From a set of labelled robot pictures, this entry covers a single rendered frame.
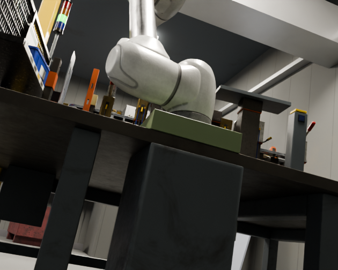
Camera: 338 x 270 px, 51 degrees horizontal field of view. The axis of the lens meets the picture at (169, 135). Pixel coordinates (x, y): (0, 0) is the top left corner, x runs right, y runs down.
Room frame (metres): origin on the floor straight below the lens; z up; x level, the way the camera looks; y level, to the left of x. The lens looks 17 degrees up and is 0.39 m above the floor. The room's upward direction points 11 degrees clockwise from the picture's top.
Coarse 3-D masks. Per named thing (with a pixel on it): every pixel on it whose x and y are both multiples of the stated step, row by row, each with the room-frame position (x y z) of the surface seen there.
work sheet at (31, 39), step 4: (28, 24) 1.81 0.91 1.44; (28, 28) 1.81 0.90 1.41; (32, 28) 1.86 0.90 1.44; (28, 32) 1.82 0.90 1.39; (32, 32) 1.88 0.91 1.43; (28, 36) 1.84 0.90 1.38; (32, 36) 1.90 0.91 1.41; (28, 40) 1.86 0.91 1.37; (32, 40) 1.92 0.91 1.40; (36, 40) 2.00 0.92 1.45; (28, 44) 1.88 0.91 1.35; (32, 44) 1.95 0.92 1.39; (36, 44) 2.02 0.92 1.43
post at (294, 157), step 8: (296, 112) 1.64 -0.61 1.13; (296, 120) 1.64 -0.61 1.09; (304, 120) 1.64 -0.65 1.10; (288, 128) 1.69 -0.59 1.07; (296, 128) 1.64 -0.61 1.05; (304, 128) 1.64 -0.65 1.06; (288, 136) 1.68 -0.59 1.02; (296, 136) 1.64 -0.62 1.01; (304, 136) 1.64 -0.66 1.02; (288, 144) 1.68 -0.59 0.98; (296, 144) 1.64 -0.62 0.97; (304, 144) 1.64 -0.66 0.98; (288, 152) 1.67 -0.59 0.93; (296, 152) 1.64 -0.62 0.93; (304, 152) 1.64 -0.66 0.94; (288, 160) 1.66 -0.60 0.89; (296, 160) 1.64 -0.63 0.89; (296, 168) 1.64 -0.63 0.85
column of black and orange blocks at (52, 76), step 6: (54, 60) 1.67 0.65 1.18; (60, 60) 1.67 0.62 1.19; (54, 66) 1.67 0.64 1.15; (60, 66) 1.71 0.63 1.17; (54, 72) 1.67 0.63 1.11; (48, 78) 1.67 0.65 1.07; (54, 78) 1.67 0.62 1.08; (48, 84) 1.67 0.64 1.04; (54, 84) 1.69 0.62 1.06; (48, 90) 1.67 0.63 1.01; (42, 96) 1.67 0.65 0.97; (48, 96) 1.67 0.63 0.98
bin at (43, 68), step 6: (30, 48) 1.52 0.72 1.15; (36, 48) 1.52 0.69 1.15; (36, 54) 1.53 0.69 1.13; (36, 60) 1.55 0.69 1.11; (42, 60) 1.62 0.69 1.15; (36, 66) 1.58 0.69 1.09; (42, 66) 1.65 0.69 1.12; (42, 72) 1.67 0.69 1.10; (48, 72) 1.75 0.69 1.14; (42, 78) 1.69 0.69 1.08
